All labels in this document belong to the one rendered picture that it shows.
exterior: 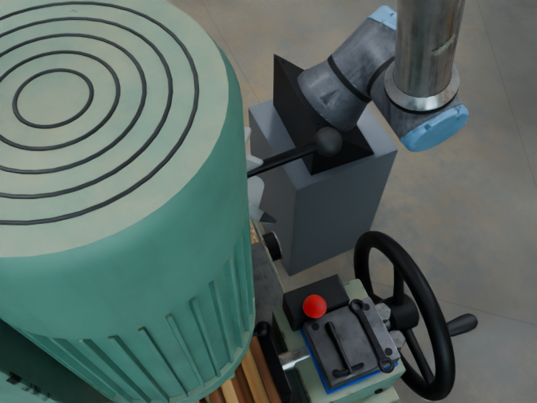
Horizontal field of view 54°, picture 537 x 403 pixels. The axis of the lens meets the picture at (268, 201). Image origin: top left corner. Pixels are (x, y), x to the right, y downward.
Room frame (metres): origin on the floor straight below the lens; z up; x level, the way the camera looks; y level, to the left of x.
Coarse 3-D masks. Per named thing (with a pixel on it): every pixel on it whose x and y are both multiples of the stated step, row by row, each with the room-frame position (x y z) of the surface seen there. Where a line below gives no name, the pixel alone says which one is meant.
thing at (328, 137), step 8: (328, 128) 0.39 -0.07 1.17; (320, 136) 0.38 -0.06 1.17; (328, 136) 0.38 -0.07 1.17; (336, 136) 0.38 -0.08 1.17; (304, 144) 0.38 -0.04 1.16; (312, 144) 0.38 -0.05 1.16; (320, 144) 0.37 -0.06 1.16; (328, 144) 0.37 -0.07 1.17; (336, 144) 0.37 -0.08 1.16; (288, 152) 0.37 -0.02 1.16; (296, 152) 0.37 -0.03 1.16; (304, 152) 0.37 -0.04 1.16; (312, 152) 0.37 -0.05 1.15; (320, 152) 0.37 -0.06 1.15; (328, 152) 0.37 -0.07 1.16; (336, 152) 0.37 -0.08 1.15; (264, 160) 0.36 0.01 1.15; (272, 160) 0.36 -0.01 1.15; (280, 160) 0.36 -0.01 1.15; (288, 160) 0.36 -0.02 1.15; (264, 168) 0.35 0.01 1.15; (272, 168) 0.35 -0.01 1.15; (248, 176) 0.34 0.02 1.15
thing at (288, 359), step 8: (264, 344) 0.19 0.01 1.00; (272, 344) 0.19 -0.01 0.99; (264, 352) 0.18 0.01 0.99; (272, 352) 0.18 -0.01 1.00; (288, 352) 0.19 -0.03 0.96; (296, 352) 0.19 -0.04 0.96; (304, 352) 0.19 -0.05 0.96; (272, 360) 0.17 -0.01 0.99; (280, 360) 0.18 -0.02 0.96; (288, 360) 0.18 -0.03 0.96; (296, 360) 0.18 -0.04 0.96; (272, 368) 0.16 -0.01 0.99; (280, 368) 0.16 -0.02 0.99; (288, 368) 0.17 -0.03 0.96; (272, 376) 0.15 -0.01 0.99; (280, 376) 0.15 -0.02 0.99; (280, 384) 0.14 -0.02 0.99; (288, 384) 0.14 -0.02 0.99; (280, 392) 0.13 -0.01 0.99; (288, 392) 0.13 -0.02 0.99; (288, 400) 0.13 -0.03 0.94
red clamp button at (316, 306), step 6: (306, 300) 0.23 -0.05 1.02; (312, 300) 0.23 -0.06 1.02; (318, 300) 0.23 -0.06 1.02; (324, 300) 0.24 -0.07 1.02; (306, 306) 0.23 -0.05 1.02; (312, 306) 0.23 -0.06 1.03; (318, 306) 0.23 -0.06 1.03; (324, 306) 0.23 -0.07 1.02; (306, 312) 0.22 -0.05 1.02; (312, 312) 0.22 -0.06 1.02; (318, 312) 0.22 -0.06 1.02; (324, 312) 0.22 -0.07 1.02
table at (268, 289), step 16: (256, 224) 0.41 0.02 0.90; (256, 256) 0.35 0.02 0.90; (256, 272) 0.33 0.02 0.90; (272, 272) 0.33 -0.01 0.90; (256, 288) 0.30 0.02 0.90; (272, 288) 0.30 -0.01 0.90; (256, 304) 0.27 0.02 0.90; (272, 304) 0.27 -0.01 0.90; (256, 320) 0.25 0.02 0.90; (272, 336) 0.23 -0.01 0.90; (368, 400) 0.14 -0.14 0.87; (384, 400) 0.14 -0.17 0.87
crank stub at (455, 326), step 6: (456, 318) 0.25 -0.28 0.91; (462, 318) 0.25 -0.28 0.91; (468, 318) 0.25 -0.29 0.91; (474, 318) 0.25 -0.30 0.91; (450, 324) 0.24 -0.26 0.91; (456, 324) 0.24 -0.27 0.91; (462, 324) 0.24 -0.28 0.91; (468, 324) 0.24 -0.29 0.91; (474, 324) 0.24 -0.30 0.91; (450, 330) 0.23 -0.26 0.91; (456, 330) 0.23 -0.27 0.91; (462, 330) 0.23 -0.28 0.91; (468, 330) 0.23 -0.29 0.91; (450, 336) 0.23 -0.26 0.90
